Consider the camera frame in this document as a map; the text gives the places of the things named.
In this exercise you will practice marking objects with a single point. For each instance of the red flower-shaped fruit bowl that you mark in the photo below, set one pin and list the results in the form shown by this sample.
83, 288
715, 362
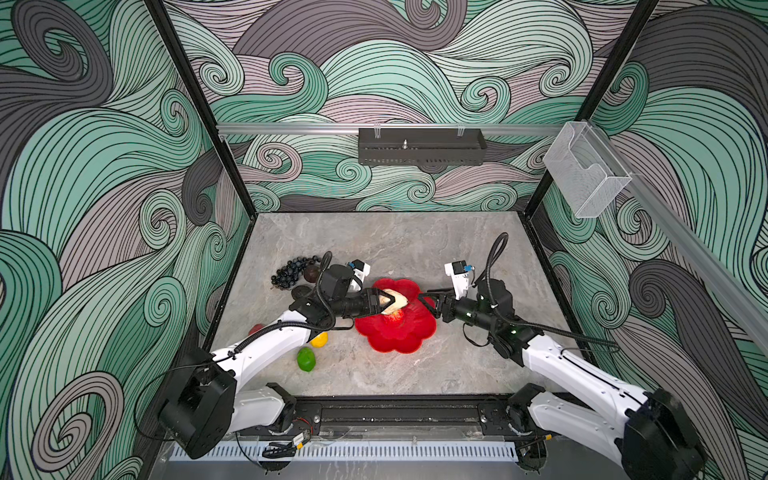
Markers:
404, 338

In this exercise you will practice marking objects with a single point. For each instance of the dark avocado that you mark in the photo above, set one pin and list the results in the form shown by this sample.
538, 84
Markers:
301, 291

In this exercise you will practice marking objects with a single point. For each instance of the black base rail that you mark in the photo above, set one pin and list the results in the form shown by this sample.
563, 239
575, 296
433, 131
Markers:
489, 414

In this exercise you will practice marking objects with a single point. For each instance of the beige garlic bulb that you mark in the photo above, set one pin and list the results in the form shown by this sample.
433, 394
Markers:
397, 302

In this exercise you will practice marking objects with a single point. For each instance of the aluminium rail wall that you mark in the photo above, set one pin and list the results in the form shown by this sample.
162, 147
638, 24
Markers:
658, 187
306, 128

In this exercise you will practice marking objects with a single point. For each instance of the black grape bunch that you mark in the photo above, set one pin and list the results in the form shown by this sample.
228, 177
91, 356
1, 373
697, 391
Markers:
288, 275

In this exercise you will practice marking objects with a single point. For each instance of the red peach with leaf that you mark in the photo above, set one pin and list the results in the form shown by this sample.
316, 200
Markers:
255, 329

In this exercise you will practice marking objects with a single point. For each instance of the clear plastic wall bin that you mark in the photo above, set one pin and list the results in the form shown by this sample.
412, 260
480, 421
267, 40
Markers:
587, 169

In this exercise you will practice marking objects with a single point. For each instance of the aluminium rail right wall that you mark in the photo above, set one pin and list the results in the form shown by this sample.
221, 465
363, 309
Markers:
658, 187

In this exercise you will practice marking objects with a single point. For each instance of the large yellow lemon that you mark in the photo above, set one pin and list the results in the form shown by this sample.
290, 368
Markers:
320, 340

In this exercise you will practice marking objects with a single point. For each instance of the black frame post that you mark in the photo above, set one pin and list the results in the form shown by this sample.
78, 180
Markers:
174, 47
618, 56

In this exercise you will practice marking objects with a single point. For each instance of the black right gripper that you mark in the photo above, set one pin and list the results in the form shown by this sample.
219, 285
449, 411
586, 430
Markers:
447, 301

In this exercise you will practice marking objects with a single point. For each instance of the red apple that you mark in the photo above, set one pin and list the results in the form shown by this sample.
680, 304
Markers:
396, 318

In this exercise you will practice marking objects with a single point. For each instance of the white slotted cable duct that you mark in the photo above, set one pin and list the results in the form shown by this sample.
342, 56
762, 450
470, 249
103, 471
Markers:
358, 450

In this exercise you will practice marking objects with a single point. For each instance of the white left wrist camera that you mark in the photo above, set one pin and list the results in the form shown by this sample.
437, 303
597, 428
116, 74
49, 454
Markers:
360, 271

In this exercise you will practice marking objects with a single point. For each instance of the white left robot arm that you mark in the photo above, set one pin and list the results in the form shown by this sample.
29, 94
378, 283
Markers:
204, 400

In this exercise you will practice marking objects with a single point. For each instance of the black frame post left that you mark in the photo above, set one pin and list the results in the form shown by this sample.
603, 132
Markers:
174, 47

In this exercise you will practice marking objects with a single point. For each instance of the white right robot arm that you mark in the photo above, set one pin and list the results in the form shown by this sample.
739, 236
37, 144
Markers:
647, 433

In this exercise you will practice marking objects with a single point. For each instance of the aluminium rail back wall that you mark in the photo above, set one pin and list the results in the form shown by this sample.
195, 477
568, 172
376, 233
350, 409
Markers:
306, 128

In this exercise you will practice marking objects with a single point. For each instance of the green lime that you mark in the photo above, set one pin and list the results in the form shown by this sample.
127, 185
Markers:
306, 359

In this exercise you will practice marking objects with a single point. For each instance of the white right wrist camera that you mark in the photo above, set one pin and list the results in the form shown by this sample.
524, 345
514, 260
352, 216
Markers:
462, 277

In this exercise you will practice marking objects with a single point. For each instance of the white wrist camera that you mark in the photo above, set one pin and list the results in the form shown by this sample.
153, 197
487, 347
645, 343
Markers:
462, 277
360, 271

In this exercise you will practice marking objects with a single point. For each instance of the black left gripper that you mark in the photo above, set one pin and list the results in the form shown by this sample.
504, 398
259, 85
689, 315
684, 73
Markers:
371, 307

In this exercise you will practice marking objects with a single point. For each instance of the black perforated wall tray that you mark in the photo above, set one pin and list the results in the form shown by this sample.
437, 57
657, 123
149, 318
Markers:
432, 149

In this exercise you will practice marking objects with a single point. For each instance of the black frame post right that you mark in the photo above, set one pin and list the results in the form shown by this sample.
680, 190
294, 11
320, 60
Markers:
618, 56

